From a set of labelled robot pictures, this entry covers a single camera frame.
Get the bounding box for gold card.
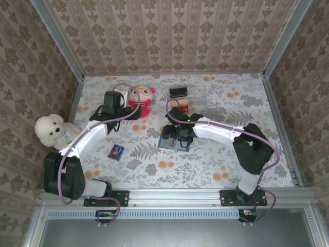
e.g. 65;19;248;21
171;98;190;107

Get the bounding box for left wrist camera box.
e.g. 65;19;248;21
102;89;129;108

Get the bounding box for clear acrylic tiered card stand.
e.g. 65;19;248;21
169;86;208;114

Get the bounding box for grey metal panel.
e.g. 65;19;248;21
38;208;322;247

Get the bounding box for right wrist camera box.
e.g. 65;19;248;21
166;107;190;123

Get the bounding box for aluminium side rail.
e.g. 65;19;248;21
48;77;85;188
261;73;304;187

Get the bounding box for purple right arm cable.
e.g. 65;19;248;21
166;97;281;227

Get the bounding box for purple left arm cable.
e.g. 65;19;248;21
58;82;141;228

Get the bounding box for small blue card box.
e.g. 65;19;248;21
107;144;125;162

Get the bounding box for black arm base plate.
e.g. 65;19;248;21
83;189;130;207
220;189;268;207

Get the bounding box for aluminium mounting rail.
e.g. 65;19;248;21
38;187;314;208

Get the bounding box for pink plush doll with glasses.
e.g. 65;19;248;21
127;86;157;119

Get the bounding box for aluminium frame post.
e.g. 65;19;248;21
30;0;85;81
262;0;315;78

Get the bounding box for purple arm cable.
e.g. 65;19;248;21
166;97;281;227
58;82;141;228

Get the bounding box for white plush dog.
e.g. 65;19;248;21
34;113;84;155

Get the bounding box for grey slotted cable duct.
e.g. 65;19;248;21
47;208;241;220

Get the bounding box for black card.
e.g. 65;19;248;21
169;87;189;98

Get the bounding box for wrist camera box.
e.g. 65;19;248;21
102;89;129;108
166;107;190;123

